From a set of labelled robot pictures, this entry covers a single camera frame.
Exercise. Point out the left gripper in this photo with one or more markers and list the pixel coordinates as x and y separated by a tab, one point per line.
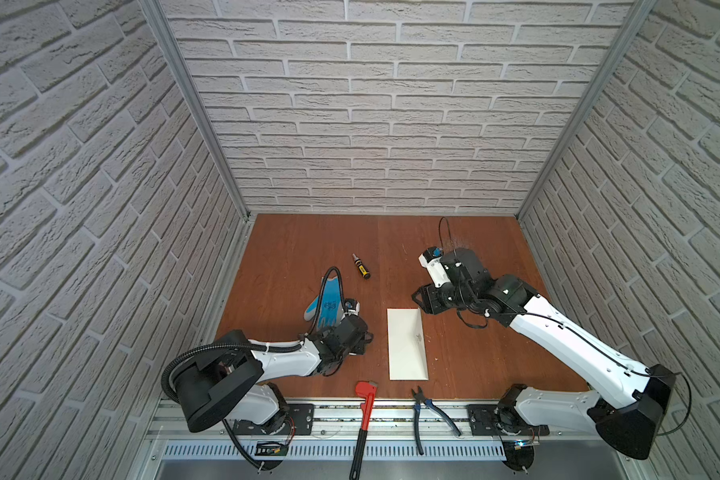
364	343

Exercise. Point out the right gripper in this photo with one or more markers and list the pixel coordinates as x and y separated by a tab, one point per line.
430	303

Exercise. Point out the cream envelope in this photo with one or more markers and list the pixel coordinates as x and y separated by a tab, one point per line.
406	345

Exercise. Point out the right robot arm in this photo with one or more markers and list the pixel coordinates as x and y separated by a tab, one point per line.
626	401

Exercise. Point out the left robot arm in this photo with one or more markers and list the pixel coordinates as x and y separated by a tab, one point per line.
232	378

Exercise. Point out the blue grey work glove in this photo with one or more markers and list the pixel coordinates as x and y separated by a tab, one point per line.
331	305

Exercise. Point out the red pipe wrench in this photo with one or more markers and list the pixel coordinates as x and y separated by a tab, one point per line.
367	390

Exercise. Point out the black yellow stubby screwdriver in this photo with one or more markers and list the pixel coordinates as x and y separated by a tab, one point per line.
361	267

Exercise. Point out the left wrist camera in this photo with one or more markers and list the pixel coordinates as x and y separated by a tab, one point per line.
350	307

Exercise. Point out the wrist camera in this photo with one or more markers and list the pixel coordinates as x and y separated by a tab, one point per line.
350	307
430	259

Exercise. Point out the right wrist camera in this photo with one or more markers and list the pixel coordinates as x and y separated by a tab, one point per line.
430	259

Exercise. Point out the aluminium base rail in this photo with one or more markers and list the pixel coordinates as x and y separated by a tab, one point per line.
169	451

